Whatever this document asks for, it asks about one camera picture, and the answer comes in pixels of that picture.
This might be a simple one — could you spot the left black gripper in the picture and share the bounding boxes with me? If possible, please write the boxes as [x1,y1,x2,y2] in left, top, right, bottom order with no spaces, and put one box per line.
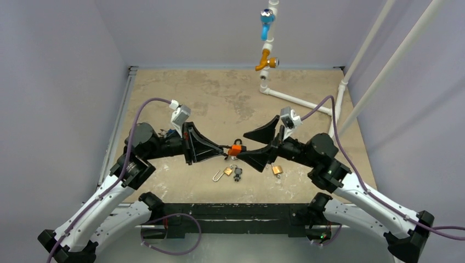
[144,121,223,164]

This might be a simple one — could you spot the orange black padlock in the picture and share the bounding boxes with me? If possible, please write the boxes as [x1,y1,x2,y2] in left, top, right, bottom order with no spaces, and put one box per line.
[225,139,247,160]

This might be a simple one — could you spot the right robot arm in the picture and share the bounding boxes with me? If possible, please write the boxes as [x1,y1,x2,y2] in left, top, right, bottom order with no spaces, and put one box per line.
[237,116,434,262]

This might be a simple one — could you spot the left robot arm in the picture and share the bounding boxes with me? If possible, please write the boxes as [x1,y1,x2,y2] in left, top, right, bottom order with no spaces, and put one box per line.
[38,122,226,262]

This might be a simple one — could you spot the black key bunch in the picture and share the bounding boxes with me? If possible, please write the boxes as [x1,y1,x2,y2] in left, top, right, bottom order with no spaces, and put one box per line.
[230,164,242,182]

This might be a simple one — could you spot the brass padlock open shackle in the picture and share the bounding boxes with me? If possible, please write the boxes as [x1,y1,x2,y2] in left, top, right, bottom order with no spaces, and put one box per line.
[271,163,283,179]

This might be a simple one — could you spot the brass padlock long shackle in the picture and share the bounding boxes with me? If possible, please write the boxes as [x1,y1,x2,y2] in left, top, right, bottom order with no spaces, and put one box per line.
[212,167,233,182]

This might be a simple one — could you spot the black base bar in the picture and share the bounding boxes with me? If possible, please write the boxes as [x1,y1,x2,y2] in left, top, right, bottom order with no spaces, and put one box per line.
[138,192,341,242]

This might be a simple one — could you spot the orange tap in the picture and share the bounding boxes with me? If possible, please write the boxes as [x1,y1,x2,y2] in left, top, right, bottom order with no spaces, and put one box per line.
[255,49,280,71]

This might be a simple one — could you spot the blue tap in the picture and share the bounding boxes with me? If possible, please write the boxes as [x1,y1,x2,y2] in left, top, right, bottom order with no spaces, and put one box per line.
[260,8,275,41]

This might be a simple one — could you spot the white diagonal pole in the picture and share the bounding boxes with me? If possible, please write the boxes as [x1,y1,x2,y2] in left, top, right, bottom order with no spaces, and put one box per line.
[333,1,446,136]

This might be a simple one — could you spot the blue handled pliers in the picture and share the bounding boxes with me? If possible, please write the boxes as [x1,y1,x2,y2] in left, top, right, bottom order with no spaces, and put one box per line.
[158,129,177,137]

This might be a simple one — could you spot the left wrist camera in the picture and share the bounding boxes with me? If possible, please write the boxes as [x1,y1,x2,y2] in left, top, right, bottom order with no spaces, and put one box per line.
[169,100,191,136]

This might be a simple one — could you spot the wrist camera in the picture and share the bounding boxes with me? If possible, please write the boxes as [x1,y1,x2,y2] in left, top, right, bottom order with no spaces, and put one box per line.
[169,100,191,136]
[280,106,302,140]

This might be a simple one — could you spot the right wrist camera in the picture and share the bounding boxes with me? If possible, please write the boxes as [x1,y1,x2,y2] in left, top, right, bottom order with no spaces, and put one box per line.
[280,106,302,140]

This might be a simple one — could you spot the aluminium frame rail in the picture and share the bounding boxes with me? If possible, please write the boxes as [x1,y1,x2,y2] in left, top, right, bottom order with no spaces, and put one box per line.
[98,66,139,186]

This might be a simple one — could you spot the white pvc pipe frame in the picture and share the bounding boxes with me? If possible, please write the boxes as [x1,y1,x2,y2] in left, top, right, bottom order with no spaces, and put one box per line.
[258,1,348,136]

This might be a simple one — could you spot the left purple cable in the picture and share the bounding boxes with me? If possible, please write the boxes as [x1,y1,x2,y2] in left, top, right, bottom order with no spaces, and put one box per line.
[45,97,173,263]

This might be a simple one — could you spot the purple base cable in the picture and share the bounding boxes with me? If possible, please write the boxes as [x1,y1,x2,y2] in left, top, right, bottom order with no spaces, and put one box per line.
[140,213,202,256]

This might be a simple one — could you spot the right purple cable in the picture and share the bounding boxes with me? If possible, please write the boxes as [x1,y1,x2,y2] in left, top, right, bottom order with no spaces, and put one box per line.
[300,95,465,242]

